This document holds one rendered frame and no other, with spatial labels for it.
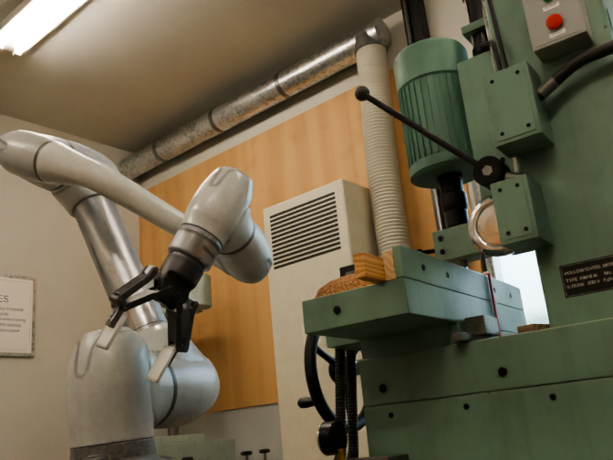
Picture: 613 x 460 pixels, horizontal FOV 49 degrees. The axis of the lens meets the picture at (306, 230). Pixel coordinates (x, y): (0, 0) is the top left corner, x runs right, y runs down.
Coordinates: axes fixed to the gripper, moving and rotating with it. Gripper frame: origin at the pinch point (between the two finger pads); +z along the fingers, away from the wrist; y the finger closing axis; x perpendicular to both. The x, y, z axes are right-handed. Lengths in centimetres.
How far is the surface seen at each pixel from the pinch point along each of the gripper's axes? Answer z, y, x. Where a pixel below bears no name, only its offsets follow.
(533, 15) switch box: -87, 6, -45
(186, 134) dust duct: -168, 137, 226
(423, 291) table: -30, 14, -41
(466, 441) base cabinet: -12, 34, -48
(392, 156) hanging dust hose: -155, 136, 72
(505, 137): -64, 14, -45
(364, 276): -24.8, 2.5, -36.7
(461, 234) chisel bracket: -55, 35, -32
